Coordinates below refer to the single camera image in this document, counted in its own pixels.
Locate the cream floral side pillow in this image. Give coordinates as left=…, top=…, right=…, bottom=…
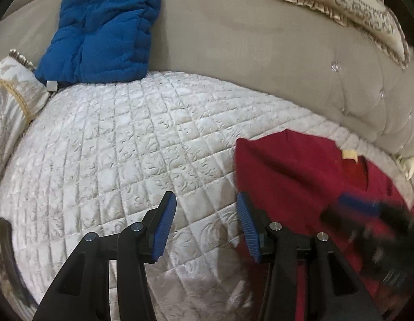
left=0, top=54, right=50, bottom=180

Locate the beige tufted headboard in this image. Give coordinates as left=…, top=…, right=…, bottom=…
left=0, top=0, right=414, bottom=157

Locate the cream crumpled cloth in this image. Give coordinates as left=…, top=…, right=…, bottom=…
left=396, top=156, right=414, bottom=181

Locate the red knit sweater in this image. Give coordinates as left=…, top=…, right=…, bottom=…
left=234, top=130, right=414, bottom=320

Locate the blue quilted cushion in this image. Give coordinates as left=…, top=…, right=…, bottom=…
left=35, top=0, right=161, bottom=86

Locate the white quilted bedspread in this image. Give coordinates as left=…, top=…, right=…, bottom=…
left=0, top=72, right=414, bottom=320

